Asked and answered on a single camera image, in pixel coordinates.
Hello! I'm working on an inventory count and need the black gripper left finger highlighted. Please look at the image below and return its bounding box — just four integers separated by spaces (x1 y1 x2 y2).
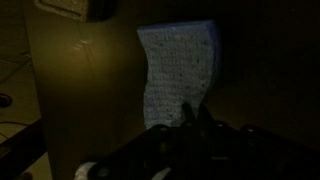
74 102 196 180

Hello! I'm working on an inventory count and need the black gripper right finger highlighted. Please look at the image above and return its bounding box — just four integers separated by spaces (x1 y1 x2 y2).
196 103 320 180

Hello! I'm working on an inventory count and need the blue sponge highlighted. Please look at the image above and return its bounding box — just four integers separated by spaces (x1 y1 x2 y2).
136 19 222 131

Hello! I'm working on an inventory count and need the large cardboard box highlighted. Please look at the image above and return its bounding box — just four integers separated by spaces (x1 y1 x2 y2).
21 0 320 180

